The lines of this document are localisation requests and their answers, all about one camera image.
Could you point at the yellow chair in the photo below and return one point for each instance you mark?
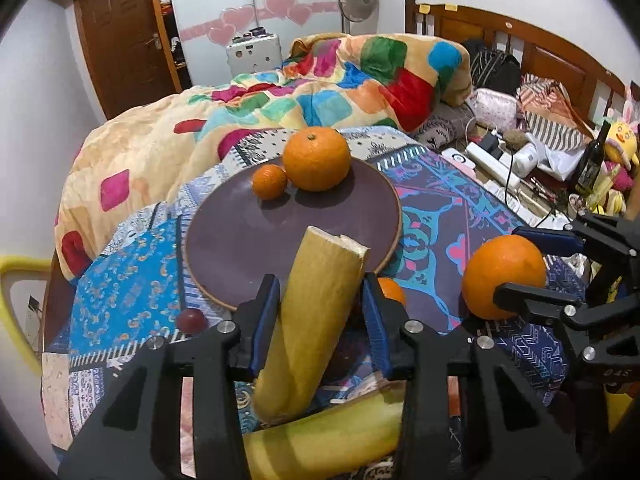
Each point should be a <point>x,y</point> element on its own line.
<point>12,280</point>

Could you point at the striped cloth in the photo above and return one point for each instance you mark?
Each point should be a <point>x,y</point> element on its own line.
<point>552,127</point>

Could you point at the yellow plush toy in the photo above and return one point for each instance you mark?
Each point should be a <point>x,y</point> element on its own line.
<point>622,145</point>

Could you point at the cut banana piece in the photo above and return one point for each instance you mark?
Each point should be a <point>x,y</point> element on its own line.
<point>312,317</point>

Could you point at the grey patterned pillow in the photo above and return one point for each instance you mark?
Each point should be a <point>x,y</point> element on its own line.
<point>440,130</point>

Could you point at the black backpack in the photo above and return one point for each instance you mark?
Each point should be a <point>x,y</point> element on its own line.
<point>492,67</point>

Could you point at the blue patchwork cloth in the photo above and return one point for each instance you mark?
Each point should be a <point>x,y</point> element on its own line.
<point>135,280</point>

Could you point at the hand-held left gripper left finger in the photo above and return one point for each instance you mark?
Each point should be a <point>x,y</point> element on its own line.
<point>265,321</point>

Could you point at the small tangerine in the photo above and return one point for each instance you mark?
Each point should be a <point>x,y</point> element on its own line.
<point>269,182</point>
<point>392,291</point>

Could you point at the white power strip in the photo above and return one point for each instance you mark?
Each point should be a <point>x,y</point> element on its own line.
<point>492,165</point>

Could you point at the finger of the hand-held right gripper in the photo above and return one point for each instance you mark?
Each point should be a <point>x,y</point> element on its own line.
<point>525,300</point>
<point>547,241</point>

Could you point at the white handheld appliance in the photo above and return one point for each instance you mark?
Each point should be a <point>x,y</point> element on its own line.
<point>522,157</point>

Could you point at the large orange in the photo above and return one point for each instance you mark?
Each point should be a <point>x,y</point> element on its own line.
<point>316,159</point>
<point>500,272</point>

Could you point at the round purple plate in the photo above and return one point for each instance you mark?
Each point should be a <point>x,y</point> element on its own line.
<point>260,240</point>

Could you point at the pink patterned bag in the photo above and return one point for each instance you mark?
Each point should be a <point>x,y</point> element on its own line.
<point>495,107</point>

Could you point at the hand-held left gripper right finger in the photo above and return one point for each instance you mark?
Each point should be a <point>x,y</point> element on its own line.
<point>375,321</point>

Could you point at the white suitcase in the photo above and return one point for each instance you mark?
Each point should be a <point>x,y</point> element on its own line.
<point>252,54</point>

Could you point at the yellow banana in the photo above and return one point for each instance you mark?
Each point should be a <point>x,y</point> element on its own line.
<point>320,442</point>

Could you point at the brown wooden door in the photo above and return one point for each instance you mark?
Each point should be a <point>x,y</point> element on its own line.
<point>120,35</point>

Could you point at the colourful checked quilt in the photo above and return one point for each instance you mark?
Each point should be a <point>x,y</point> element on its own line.
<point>165,130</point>

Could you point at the red grape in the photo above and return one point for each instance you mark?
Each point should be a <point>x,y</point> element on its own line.
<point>192,320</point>

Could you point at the dark wine bottle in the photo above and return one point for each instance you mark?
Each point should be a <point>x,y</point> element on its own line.
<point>590,165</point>

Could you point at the wooden bed headboard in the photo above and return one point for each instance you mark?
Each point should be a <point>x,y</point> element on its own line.
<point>550,50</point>

